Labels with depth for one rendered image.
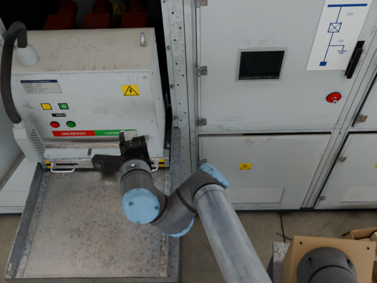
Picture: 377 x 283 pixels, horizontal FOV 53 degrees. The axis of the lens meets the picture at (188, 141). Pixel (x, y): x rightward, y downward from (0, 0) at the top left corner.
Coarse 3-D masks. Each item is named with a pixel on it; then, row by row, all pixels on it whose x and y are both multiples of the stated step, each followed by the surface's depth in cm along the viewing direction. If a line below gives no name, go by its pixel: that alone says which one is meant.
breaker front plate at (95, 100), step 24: (72, 72) 120; (96, 72) 120; (120, 72) 120; (144, 72) 120; (24, 96) 128; (48, 96) 128; (72, 96) 128; (96, 96) 128; (120, 96) 128; (144, 96) 128; (24, 120) 138; (48, 120) 138; (72, 120) 138; (96, 120) 138; (120, 120) 138; (144, 120) 138
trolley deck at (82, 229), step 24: (72, 168) 163; (48, 192) 156; (72, 192) 156; (96, 192) 155; (120, 192) 155; (48, 216) 149; (72, 216) 149; (96, 216) 149; (120, 216) 148; (48, 240) 143; (72, 240) 143; (96, 240) 143; (120, 240) 142; (144, 240) 142; (48, 264) 138; (72, 264) 137; (96, 264) 137; (120, 264) 137; (144, 264) 136
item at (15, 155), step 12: (0, 96) 149; (0, 108) 150; (0, 120) 152; (0, 132) 154; (12, 132) 161; (0, 144) 155; (12, 144) 163; (0, 156) 157; (12, 156) 164; (24, 156) 168; (0, 168) 159; (12, 168) 165; (0, 180) 161
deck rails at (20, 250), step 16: (48, 176) 160; (32, 192) 151; (32, 208) 151; (32, 224) 147; (16, 240) 138; (32, 240) 143; (160, 240) 141; (16, 256) 137; (160, 256) 138; (16, 272) 136; (160, 272) 134
